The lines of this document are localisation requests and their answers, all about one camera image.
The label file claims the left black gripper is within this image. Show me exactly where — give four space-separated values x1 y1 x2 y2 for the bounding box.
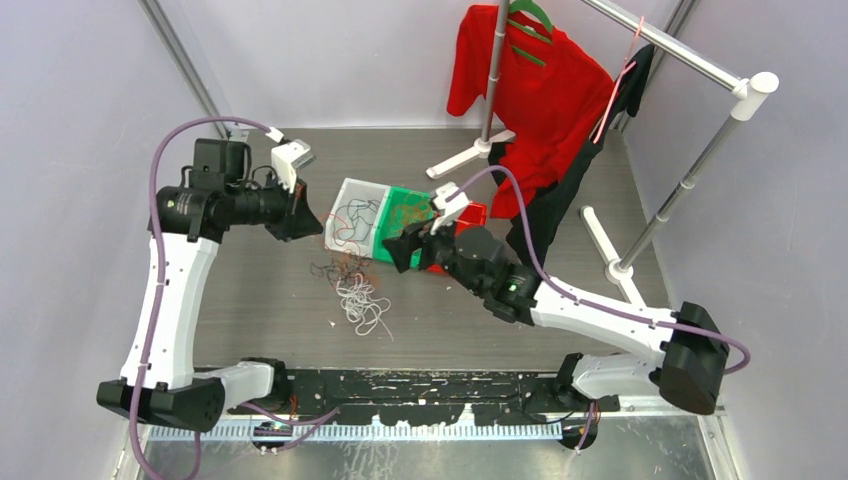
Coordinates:
226 169 323 242

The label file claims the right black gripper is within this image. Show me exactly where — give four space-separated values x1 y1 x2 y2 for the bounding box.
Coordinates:
382 208 485 296

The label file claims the orange cable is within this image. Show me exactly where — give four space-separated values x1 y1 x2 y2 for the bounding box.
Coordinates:
320 211 382 286
390 198 435 230

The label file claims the white thin cable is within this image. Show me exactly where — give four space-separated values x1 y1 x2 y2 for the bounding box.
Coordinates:
334 272 393 340

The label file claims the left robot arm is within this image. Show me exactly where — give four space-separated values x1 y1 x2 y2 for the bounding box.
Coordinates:
96 139 323 432

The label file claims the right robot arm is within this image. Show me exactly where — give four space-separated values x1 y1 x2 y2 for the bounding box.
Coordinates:
382 221 730 415

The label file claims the green plastic bin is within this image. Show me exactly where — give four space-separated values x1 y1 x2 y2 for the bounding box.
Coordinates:
373 187 435 263

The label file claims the white plastic bin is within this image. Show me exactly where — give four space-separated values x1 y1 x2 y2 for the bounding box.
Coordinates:
324 178 391 258

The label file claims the red plastic bin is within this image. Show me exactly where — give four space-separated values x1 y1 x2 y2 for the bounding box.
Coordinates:
455 202 488 236

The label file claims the black t-shirt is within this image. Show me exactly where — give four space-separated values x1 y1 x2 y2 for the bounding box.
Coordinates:
488 45 655 264

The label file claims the red t-shirt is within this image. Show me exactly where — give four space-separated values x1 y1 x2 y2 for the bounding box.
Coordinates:
446 4 614 202

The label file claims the green clothes hanger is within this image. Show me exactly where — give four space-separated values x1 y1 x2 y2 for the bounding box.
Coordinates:
506 0 554 45

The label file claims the pink clothes hanger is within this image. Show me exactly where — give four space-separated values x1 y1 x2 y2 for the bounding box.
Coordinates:
591 16 645 145

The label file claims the metal clothes rack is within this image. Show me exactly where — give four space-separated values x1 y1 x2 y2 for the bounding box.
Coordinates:
425 0 780 309

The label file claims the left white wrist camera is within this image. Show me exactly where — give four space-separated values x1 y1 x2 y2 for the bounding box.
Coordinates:
271 139 315 194

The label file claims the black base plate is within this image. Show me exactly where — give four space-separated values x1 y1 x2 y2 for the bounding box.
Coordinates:
256 369 589 427

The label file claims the aluminium frame rail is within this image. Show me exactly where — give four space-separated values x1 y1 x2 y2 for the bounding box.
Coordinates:
139 395 699 449

